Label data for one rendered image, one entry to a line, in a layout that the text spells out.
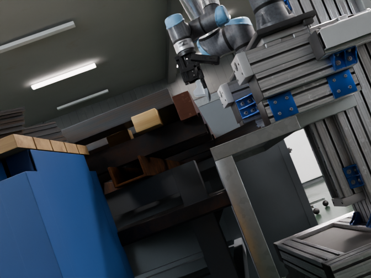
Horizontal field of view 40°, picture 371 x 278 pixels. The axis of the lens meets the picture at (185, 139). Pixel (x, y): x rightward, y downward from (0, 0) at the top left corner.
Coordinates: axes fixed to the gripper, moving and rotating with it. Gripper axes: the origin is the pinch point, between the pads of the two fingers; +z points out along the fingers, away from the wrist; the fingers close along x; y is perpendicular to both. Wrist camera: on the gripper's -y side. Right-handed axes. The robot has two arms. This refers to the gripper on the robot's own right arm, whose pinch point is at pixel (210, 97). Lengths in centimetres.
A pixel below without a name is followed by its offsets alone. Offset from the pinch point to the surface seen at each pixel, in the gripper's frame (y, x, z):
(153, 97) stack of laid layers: 13, 77, 7
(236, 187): 2, 84, 33
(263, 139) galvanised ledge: -7, 84, 26
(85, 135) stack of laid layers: 31, 77, 9
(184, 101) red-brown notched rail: 6, 80, 11
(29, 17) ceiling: 176, -435, -250
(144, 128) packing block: 17, 82, 13
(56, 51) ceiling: 196, -588, -250
